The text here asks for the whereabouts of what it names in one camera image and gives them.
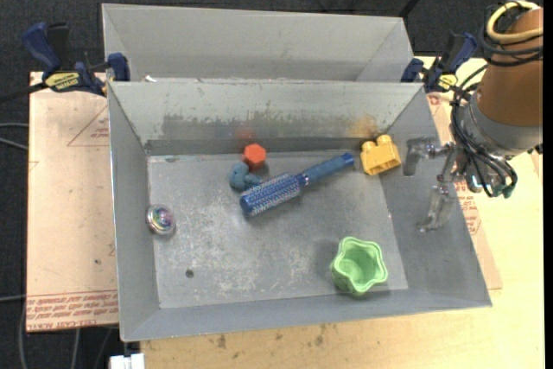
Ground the shiny iridescent round top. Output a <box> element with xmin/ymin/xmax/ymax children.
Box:
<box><xmin>145</xmin><ymin>203</ymin><xmax>177</xmax><ymax>236</ymax></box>

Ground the green flower-shaped cup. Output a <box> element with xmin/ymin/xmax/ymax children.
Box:
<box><xmin>329</xmin><ymin>236</ymin><xmax>389</xmax><ymax>297</ymax></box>

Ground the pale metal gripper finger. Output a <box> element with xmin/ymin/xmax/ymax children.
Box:
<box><xmin>416</xmin><ymin>174</ymin><xmax>454</xmax><ymax>234</ymax></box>
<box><xmin>404</xmin><ymin>136</ymin><xmax>453</xmax><ymax>177</ymax></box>

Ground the red hexagonal block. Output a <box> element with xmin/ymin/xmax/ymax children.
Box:
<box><xmin>240</xmin><ymin>143</ymin><xmax>267</xmax><ymax>172</ymax></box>

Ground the blue-grey soft toy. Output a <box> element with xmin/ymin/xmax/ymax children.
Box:
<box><xmin>228</xmin><ymin>161</ymin><xmax>264</xmax><ymax>192</ymax></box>

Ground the brown cardboard board, red print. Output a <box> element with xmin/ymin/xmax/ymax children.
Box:
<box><xmin>25</xmin><ymin>71</ymin><xmax>505</xmax><ymax>334</ymax></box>

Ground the yellow toy brick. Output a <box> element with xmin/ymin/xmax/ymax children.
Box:
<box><xmin>359</xmin><ymin>134</ymin><xmax>403</xmax><ymax>177</ymax></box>

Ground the grey metal bin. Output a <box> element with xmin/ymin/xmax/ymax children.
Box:
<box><xmin>101</xmin><ymin>3</ymin><xmax>493</xmax><ymax>343</ymax></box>

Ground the blue hairbrush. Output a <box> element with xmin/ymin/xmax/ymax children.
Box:
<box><xmin>238</xmin><ymin>151</ymin><xmax>356</xmax><ymax>219</ymax></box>

